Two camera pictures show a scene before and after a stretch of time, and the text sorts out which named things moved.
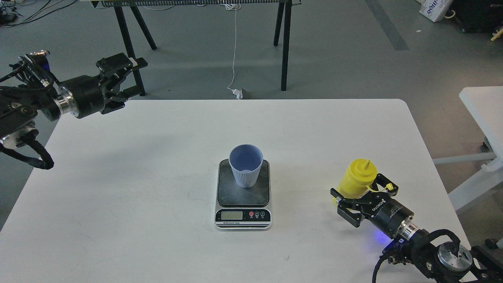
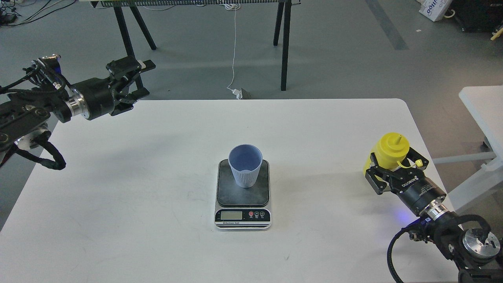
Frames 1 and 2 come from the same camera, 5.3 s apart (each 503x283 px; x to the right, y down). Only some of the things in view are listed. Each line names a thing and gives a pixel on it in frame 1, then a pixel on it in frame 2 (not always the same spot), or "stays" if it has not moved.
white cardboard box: (434, 10) stays
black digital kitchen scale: (240, 208) stays
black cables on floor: (8, 12) stays
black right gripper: (384, 212) -> (415, 188)
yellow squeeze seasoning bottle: (356, 180) -> (391, 149)
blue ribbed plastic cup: (246, 160) stays
